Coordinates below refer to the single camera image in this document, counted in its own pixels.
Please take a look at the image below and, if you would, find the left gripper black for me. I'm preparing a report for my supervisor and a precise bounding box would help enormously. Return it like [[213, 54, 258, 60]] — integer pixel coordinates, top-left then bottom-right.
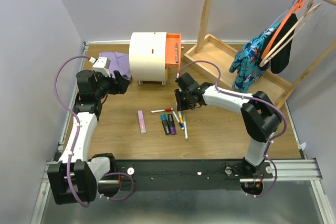
[[93, 70, 131, 99]]

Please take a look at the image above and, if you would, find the round cream drawer organizer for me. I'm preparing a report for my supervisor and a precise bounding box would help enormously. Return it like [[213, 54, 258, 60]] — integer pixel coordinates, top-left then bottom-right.
[[129, 31, 182, 86]]

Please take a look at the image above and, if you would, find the blue patterned pen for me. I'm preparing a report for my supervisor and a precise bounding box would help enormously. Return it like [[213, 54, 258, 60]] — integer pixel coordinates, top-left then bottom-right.
[[174, 43, 179, 63]]

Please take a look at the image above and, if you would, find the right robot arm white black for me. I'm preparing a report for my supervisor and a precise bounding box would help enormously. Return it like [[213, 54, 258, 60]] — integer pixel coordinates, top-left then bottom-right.
[[174, 73, 282, 178]]

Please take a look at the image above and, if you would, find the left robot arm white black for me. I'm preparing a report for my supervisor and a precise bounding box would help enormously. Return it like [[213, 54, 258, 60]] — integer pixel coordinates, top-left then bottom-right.
[[47, 70, 130, 207]]

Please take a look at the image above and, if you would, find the red capped white marker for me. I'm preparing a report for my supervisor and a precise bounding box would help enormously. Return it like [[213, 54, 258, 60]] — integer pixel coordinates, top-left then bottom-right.
[[151, 108, 173, 113]]

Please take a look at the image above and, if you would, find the blue capped white marker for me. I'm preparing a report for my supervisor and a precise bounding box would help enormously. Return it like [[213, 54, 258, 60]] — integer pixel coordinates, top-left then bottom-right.
[[172, 110, 184, 130]]

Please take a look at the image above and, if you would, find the blue capped black highlighter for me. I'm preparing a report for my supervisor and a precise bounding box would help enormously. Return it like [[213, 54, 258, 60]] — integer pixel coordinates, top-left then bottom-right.
[[160, 113, 170, 135]]

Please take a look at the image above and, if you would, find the purple cloth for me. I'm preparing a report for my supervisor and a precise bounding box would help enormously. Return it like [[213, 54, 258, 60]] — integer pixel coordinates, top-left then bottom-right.
[[99, 52, 132, 81]]

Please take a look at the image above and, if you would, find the purple capped black highlighter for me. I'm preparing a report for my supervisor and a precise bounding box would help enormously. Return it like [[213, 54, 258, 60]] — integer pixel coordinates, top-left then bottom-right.
[[167, 114, 176, 135]]

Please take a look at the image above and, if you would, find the pink highlighter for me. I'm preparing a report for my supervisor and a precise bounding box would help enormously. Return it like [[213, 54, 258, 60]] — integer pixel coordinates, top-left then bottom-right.
[[138, 111, 146, 134]]

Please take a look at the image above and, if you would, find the wooden clothes rack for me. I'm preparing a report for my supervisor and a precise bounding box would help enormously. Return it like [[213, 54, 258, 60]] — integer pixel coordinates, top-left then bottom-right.
[[183, 0, 335, 108]]

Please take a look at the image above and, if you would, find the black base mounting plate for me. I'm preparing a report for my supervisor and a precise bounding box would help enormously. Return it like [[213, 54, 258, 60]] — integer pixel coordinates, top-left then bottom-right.
[[97, 158, 274, 198]]

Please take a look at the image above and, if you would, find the blue patterned garment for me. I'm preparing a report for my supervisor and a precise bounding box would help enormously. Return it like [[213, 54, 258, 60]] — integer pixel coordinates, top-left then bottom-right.
[[229, 23, 280, 93]]

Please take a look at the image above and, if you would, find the beige wooden hanger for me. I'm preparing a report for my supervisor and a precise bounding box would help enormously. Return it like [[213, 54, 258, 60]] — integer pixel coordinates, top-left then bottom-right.
[[258, 0, 328, 68]]

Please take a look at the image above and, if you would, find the black garment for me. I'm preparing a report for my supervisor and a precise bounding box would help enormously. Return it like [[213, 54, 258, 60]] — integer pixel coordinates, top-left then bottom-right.
[[270, 14, 298, 74]]

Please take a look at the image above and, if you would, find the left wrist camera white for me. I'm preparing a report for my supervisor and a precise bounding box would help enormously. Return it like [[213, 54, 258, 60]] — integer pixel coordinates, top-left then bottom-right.
[[89, 57, 111, 77]]

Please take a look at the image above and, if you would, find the aluminium frame rail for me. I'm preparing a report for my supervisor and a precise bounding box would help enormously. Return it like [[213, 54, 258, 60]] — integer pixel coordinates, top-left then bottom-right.
[[30, 42, 335, 223]]

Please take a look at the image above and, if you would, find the blue wire hanger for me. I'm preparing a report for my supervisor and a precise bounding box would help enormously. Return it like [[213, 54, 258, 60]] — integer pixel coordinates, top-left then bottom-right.
[[270, 0, 312, 28]]

